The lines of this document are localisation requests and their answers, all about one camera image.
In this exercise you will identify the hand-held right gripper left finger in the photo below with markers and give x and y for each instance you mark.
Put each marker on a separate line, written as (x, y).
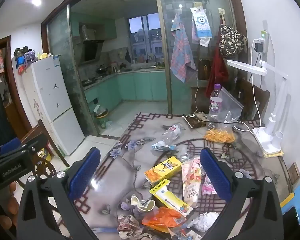
(83, 175)

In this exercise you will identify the white pink snack packet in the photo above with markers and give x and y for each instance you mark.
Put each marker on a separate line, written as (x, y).
(191, 182)

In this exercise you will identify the clear bottle with red label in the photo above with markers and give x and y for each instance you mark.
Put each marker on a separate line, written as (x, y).
(172, 133)

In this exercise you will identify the person's left hand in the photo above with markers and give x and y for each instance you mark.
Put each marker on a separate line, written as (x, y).
(12, 200)

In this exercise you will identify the black charger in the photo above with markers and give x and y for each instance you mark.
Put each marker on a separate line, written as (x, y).
(258, 47)

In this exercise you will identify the round ceiling light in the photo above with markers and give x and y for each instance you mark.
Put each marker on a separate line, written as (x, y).
(36, 1)

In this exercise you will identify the clear bottle with purple label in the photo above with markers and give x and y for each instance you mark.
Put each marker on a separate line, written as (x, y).
(215, 105)

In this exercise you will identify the crumpled white tissue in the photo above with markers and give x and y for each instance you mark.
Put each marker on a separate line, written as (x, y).
(203, 221)

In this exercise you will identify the white refrigerator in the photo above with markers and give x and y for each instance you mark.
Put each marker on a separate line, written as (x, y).
(50, 87)

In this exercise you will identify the lettered brown bag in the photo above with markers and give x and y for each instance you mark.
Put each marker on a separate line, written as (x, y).
(231, 41)

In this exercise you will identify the blue white hanging packet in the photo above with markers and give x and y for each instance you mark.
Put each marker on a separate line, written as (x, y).
(201, 25)

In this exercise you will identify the checkered cloth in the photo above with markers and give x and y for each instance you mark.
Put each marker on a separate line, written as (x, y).
(181, 52)

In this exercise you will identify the small wooden block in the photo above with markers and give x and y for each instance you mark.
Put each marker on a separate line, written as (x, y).
(295, 172)

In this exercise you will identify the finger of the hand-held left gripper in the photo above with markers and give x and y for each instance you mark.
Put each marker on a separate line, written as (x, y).
(35, 143)
(11, 145)

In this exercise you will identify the red cloth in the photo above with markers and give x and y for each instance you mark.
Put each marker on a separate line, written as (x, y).
(217, 72)

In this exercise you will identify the black range hood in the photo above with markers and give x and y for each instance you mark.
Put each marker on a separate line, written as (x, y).
(92, 50)

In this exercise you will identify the black wok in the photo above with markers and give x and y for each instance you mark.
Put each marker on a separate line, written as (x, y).
(101, 69)

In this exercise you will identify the blue purple plastic basket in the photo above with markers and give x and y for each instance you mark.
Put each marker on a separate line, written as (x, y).
(27, 57)

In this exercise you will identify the crumpled blue wrapper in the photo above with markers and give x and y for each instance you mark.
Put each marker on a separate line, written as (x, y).
(162, 146)

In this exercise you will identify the yellow plastic toy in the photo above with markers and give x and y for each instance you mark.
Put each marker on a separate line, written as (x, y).
(46, 156)

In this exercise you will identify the long yellow box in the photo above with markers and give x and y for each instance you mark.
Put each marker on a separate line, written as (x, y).
(170, 197)

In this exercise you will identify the dark wooden chair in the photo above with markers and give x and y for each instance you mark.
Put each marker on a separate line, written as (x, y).
(261, 97)

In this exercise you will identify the paper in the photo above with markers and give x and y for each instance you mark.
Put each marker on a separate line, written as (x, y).
(128, 226)

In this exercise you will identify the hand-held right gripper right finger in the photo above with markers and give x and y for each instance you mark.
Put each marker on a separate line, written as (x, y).
(216, 175)

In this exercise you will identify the pink wrapper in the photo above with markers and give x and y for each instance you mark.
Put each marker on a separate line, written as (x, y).
(208, 186)

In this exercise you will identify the green yellow kitchen bin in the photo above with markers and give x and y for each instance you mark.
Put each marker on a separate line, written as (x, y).
(101, 118)

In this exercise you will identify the orange plastic bag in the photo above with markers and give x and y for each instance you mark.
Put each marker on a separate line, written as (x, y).
(162, 218)

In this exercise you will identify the white wall power strip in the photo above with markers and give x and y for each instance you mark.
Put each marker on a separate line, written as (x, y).
(263, 36)

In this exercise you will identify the teal kitchen wall cabinets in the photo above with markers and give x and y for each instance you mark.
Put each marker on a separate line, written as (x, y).
(100, 27)

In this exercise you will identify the yellow orange juice carton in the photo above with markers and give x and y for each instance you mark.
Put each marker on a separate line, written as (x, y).
(162, 170)

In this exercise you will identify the clear plastic wrapper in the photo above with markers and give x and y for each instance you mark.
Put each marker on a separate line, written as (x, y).
(183, 153)

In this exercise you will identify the clear zip bag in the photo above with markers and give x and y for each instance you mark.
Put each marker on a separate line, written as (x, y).
(231, 107)

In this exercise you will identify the yellow plastic item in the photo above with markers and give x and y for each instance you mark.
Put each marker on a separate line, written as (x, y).
(43, 55)

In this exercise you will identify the white desk lamp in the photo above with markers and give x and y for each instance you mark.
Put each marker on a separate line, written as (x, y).
(272, 130)

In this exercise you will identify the kitchen window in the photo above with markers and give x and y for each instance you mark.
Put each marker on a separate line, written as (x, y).
(145, 37)

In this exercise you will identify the carved wooden chair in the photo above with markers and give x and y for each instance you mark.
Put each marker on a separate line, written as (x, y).
(46, 170)

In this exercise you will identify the teal kitchen base cabinets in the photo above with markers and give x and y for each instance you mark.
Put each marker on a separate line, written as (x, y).
(140, 85)

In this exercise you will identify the brown snack packet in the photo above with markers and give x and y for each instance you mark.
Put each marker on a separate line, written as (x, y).
(195, 121)

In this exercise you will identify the dark cloth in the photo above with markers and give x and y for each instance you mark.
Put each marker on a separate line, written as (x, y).
(21, 50)

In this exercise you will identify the glass sliding door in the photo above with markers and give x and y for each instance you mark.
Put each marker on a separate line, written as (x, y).
(202, 2)

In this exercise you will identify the crushed white paper cup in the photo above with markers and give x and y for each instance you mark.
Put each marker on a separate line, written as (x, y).
(143, 205)

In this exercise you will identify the bag of orange snacks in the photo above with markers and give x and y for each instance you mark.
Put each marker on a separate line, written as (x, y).
(220, 136)

